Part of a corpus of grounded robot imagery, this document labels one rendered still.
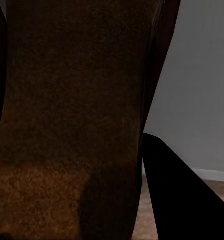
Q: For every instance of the sandal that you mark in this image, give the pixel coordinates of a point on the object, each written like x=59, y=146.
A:
x=77, y=81

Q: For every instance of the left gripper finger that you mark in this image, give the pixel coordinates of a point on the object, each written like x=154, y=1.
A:
x=184, y=207

